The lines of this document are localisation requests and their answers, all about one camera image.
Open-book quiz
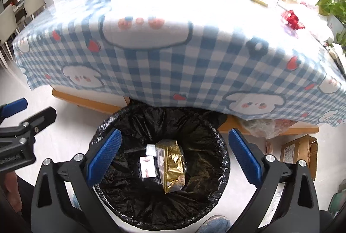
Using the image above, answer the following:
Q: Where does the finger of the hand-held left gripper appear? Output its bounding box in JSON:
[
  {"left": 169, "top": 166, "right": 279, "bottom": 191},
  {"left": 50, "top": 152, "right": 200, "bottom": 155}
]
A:
[
  {"left": 0, "top": 98, "right": 28, "bottom": 121},
  {"left": 16, "top": 107, "right": 57, "bottom": 142}
]

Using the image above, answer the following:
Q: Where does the cardboard box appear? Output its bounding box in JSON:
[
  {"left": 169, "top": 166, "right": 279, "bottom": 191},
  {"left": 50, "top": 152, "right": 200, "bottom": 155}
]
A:
[{"left": 280, "top": 134, "right": 318, "bottom": 179}]

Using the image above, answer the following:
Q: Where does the red mesh net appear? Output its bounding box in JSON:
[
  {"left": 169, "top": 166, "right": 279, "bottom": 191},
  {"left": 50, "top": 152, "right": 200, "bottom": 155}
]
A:
[{"left": 281, "top": 10, "right": 304, "bottom": 30}]

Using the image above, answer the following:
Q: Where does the blue checked bear tablecloth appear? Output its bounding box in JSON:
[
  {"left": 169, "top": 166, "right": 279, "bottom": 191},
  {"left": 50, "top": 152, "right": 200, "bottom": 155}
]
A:
[{"left": 12, "top": 0, "right": 346, "bottom": 127}]

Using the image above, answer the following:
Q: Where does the wooden table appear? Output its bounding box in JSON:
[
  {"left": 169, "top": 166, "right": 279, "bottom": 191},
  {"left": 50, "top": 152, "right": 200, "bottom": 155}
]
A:
[{"left": 51, "top": 89, "right": 319, "bottom": 136}]

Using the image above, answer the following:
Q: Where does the person's left hand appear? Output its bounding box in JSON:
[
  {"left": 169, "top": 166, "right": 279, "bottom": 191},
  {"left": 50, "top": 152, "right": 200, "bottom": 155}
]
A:
[{"left": 0, "top": 172, "right": 23, "bottom": 212}]

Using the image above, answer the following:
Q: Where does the blue slipper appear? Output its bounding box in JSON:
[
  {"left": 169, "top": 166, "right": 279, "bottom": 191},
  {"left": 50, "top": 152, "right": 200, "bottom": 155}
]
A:
[{"left": 200, "top": 215, "right": 231, "bottom": 233}]

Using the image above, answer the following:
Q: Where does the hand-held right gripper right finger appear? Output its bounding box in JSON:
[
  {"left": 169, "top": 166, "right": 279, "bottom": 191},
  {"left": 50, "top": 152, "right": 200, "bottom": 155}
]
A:
[{"left": 228, "top": 128, "right": 321, "bottom": 233}]

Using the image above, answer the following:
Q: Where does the potted green plant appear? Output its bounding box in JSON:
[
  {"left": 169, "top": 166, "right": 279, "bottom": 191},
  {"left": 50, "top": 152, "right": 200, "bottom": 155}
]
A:
[{"left": 315, "top": 0, "right": 346, "bottom": 55}]

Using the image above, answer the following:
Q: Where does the blue milk carton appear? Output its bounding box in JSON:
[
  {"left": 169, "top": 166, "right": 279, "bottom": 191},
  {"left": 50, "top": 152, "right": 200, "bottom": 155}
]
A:
[{"left": 139, "top": 156, "right": 157, "bottom": 179}]

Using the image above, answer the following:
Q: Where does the gold foil bag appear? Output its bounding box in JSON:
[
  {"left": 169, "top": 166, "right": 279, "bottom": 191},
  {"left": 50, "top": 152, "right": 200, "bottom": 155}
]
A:
[{"left": 155, "top": 140, "right": 187, "bottom": 194}]

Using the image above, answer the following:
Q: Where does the crumpled plastic bag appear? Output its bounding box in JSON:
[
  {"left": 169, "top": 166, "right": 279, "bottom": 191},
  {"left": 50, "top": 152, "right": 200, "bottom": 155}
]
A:
[{"left": 245, "top": 118, "right": 292, "bottom": 139}]

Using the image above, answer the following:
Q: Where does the trash bin with black bag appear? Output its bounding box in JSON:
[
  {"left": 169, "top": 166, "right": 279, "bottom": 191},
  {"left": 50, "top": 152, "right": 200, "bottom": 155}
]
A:
[{"left": 92, "top": 103, "right": 230, "bottom": 231}]

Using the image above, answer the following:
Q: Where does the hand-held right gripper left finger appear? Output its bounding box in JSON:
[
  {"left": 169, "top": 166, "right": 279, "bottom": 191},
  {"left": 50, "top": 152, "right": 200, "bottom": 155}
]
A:
[{"left": 30, "top": 128, "right": 123, "bottom": 233}]

